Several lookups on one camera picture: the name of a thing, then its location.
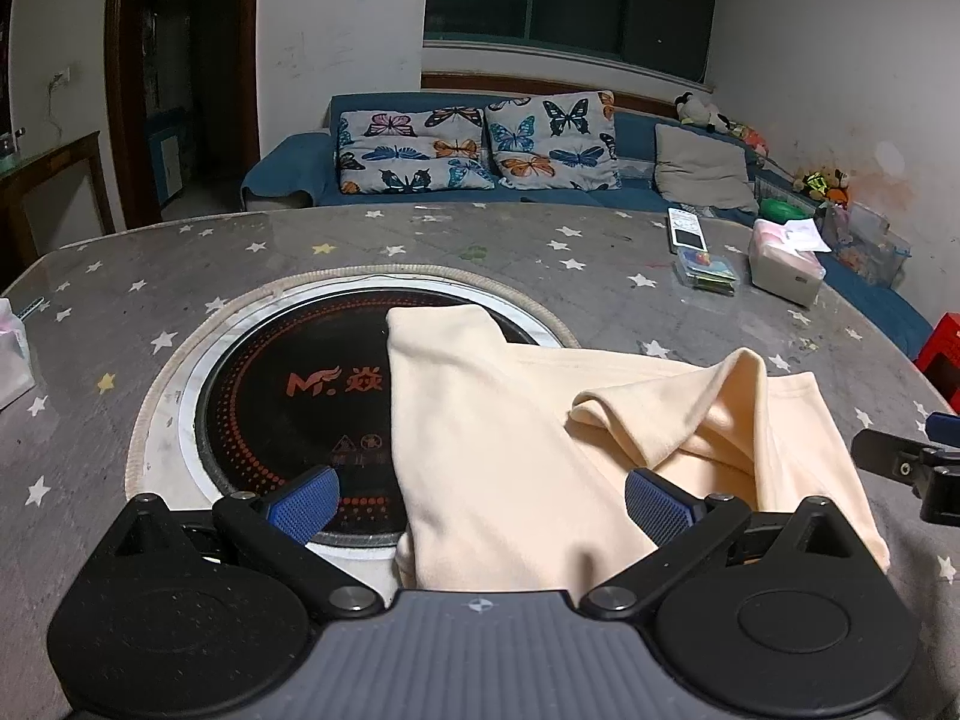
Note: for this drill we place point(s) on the round black induction cooker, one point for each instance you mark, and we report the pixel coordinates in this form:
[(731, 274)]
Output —
[(285, 420)]

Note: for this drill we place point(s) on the green round toy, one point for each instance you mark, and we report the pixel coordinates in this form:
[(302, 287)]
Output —
[(778, 210)]

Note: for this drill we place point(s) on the red plastic stool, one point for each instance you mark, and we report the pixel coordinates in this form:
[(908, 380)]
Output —
[(941, 352)]

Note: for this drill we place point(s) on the cream cloth garment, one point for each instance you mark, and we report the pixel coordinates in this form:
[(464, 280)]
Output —
[(487, 427)]

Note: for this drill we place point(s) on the colourful card pack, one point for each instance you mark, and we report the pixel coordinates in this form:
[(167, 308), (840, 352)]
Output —
[(705, 271)]

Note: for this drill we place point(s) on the yellow tiger plush toy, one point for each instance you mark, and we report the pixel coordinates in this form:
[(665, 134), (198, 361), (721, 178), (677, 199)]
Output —
[(821, 186)]

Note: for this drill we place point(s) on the panda plush toy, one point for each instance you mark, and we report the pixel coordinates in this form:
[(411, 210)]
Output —
[(694, 111)]

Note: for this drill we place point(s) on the wooden cabinet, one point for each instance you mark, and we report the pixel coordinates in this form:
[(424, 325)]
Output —
[(60, 195)]

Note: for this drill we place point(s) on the butterfly print pillow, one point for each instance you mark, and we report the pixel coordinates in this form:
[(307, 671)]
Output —
[(420, 169), (555, 139), (409, 127)]

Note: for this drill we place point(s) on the grey cushion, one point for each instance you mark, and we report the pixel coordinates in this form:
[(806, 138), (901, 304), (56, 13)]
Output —
[(701, 169)]

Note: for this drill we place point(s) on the grey star-printed tablecloth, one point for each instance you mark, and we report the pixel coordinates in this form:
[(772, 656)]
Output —
[(525, 255)]

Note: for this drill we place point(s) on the pink white tissue box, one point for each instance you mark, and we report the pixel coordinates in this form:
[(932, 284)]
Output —
[(784, 266)]

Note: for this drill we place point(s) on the wall socket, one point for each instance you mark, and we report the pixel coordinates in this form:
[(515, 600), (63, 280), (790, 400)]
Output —
[(58, 79)]

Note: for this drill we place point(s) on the clear plastic storage box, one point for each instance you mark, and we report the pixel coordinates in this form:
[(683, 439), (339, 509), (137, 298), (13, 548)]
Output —
[(866, 244)]

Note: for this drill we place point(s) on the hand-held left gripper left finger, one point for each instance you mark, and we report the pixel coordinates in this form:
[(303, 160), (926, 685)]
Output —
[(304, 504)]

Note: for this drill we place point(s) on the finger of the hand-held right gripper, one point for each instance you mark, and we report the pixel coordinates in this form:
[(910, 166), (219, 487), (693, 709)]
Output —
[(885, 454), (943, 424)]

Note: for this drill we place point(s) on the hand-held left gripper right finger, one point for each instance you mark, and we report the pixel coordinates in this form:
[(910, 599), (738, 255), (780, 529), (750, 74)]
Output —
[(660, 510)]

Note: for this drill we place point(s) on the blue sofa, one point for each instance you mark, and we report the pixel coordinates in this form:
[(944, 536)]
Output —
[(645, 142)]

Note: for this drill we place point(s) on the white tissue pack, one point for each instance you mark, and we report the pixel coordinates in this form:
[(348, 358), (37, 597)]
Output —
[(11, 360)]

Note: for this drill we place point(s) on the white remote control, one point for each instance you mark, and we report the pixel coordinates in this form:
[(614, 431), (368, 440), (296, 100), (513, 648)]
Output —
[(688, 231)]

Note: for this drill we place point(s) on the dark wooden door frame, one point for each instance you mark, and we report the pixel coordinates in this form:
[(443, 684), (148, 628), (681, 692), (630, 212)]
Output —
[(124, 75)]

